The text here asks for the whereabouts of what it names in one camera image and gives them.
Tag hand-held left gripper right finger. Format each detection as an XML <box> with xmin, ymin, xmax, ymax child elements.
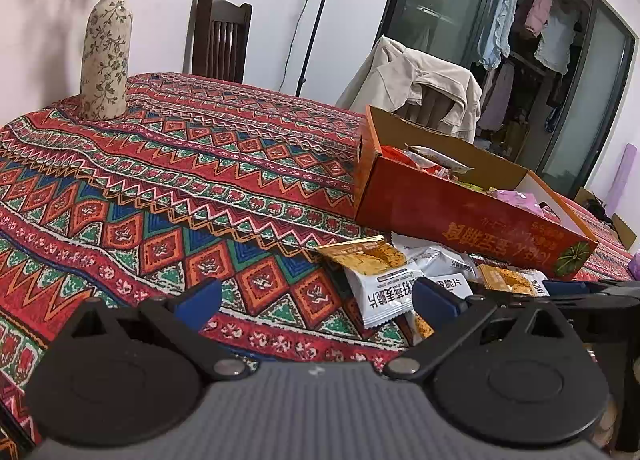
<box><xmin>384</xmin><ymin>277</ymin><xmax>581</xmax><ymax>383</ymax></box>

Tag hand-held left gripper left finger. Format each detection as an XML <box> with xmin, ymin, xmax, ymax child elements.
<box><xmin>55</xmin><ymin>278</ymin><xmax>247</xmax><ymax>383</ymax></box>

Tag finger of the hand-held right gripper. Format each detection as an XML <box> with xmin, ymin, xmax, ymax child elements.
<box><xmin>542</xmin><ymin>279</ymin><xmax>640</xmax><ymax>309</ymax></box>

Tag white oat crisp packet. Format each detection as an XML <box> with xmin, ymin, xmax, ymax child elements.
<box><xmin>315</xmin><ymin>236</ymin><xmax>427</xmax><ymax>329</ymax></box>
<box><xmin>477</xmin><ymin>265</ymin><xmax>551</xmax><ymax>299</ymax></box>
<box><xmin>407</xmin><ymin>272</ymin><xmax>475</xmax><ymax>347</ymax></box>

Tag small white snack packet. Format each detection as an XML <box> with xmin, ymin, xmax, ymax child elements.
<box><xmin>392</xmin><ymin>234</ymin><xmax>473</xmax><ymax>278</ymax></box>

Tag orange cardboard box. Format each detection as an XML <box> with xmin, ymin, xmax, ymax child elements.
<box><xmin>354</xmin><ymin>106</ymin><xmax>600</xmax><ymax>281</ymax></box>

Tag pink snack packet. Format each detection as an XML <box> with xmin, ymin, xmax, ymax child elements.
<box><xmin>487</xmin><ymin>189</ymin><xmax>547</xmax><ymax>215</ymax></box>

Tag red blue chip bag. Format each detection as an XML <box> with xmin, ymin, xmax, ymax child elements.
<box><xmin>382</xmin><ymin>144</ymin><xmax>475</xmax><ymax>181</ymax></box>

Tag brown cardboard carton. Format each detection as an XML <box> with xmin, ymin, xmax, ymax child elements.
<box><xmin>575</xmin><ymin>187</ymin><xmax>638</xmax><ymax>251</ymax></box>

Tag purple board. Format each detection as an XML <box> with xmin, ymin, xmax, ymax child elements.
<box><xmin>607</xmin><ymin>142</ymin><xmax>640</xmax><ymax>221</ymax></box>

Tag jacket covered wooden chair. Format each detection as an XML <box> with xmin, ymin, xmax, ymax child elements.
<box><xmin>400</xmin><ymin>84</ymin><xmax>452</xmax><ymax>131</ymax></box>

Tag lilac hanging garment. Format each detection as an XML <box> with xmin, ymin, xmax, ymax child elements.
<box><xmin>480</xmin><ymin>60</ymin><xmax>516</xmax><ymax>131</ymax></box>

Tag beige jacket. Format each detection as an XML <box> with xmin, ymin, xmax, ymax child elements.
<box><xmin>336</xmin><ymin>36</ymin><xmax>483</xmax><ymax>143</ymax></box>

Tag white hanging garment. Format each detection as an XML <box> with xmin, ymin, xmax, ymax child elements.
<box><xmin>534</xmin><ymin>4</ymin><xmax>581</xmax><ymax>76</ymax></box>

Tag floral ceramic vase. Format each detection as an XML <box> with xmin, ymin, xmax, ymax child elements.
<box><xmin>79</xmin><ymin>0</ymin><xmax>134</xmax><ymax>121</ymax></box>

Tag dark wooden chair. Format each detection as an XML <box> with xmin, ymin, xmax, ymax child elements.
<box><xmin>191</xmin><ymin>0</ymin><xmax>253</xmax><ymax>84</ymax></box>

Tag pink hanging garment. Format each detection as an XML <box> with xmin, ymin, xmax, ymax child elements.
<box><xmin>522</xmin><ymin>0</ymin><xmax>554</xmax><ymax>39</ymax></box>

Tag light blue hanging garment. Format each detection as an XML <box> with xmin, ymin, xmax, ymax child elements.
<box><xmin>477</xmin><ymin>0</ymin><xmax>521</xmax><ymax>71</ymax></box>

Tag black studio light stand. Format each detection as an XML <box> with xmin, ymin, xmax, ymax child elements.
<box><xmin>295</xmin><ymin>0</ymin><xmax>347</xmax><ymax>98</ymax></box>

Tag black light cable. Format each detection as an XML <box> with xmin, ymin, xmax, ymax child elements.
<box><xmin>279</xmin><ymin>0</ymin><xmax>327</xmax><ymax>90</ymax></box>

